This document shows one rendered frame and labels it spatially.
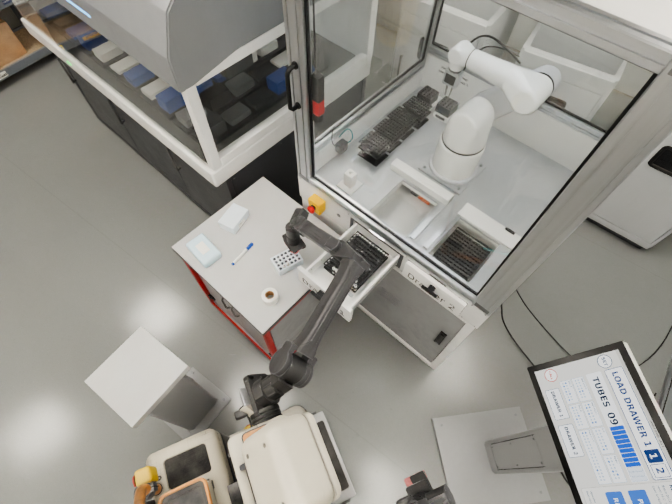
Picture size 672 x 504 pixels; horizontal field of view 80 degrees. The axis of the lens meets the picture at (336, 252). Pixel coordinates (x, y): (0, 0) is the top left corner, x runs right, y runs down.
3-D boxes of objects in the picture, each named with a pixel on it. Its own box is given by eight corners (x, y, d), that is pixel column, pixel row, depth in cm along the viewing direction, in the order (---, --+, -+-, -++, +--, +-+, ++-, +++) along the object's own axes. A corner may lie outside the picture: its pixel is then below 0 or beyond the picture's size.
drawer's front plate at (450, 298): (457, 316, 166) (465, 306, 156) (401, 274, 175) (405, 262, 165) (459, 313, 166) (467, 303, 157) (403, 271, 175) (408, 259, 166)
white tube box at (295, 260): (279, 276, 180) (279, 272, 176) (271, 262, 183) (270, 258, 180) (303, 263, 183) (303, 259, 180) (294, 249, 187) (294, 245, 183)
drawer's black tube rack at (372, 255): (354, 295, 167) (355, 289, 162) (323, 270, 173) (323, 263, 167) (387, 261, 176) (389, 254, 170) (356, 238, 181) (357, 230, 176)
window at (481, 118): (477, 295, 152) (659, 71, 69) (312, 176, 179) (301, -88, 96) (477, 294, 152) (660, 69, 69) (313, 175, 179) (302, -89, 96)
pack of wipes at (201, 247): (223, 256, 184) (221, 252, 180) (206, 269, 181) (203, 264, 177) (204, 236, 189) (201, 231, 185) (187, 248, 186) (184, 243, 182)
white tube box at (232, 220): (235, 235, 190) (232, 229, 185) (220, 227, 192) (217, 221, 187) (250, 215, 196) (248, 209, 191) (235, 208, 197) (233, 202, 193)
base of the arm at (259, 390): (242, 377, 114) (255, 418, 108) (261, 363, 111) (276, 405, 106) (262, 375, 121) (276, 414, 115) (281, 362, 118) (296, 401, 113)
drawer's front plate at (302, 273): (349, 322, 163) (350, 312, 154) (298, 279, 173) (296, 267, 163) (351, 319, 164) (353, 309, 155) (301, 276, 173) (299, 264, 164)
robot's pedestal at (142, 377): (191, 447, 213) (131, 431, 147) (153, 411, 221) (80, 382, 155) (231, 399, 225) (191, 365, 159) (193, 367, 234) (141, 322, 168)
